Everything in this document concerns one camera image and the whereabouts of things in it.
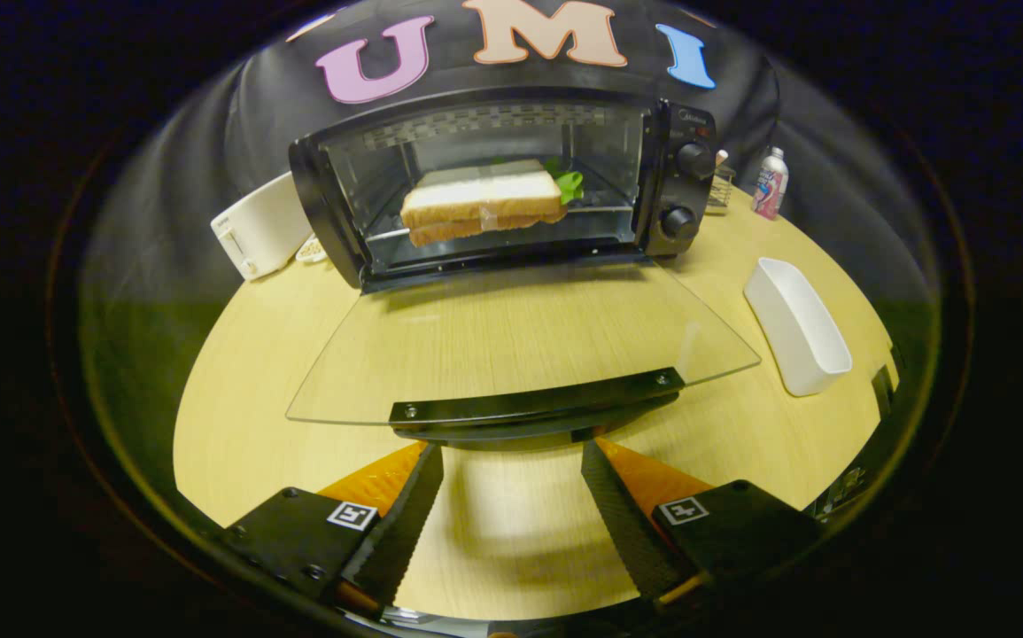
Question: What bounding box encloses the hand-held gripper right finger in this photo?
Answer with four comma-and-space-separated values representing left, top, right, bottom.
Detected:
580, 437, 824, 608

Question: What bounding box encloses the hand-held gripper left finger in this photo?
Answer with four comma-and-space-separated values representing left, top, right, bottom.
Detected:
217, 441, 446, 619

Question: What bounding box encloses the white bread lettuce sandwich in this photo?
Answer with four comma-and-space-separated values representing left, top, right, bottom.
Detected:
399, 157, 585, 248

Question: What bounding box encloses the black toaster oven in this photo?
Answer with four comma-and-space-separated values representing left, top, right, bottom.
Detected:
285, 86, 763, 443

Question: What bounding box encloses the white toaster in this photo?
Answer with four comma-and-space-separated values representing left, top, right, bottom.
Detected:
211, 171, 315, 283

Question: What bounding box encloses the white rectangular dish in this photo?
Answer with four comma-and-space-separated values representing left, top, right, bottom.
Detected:
743, 257, 855, 398

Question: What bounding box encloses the pink labelled bottle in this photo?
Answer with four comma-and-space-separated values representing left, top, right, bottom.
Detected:
752, 146, 790, 222

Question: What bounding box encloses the wire mesh glass holder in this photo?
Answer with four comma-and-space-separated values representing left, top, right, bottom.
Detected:
706, 150, 737, 214

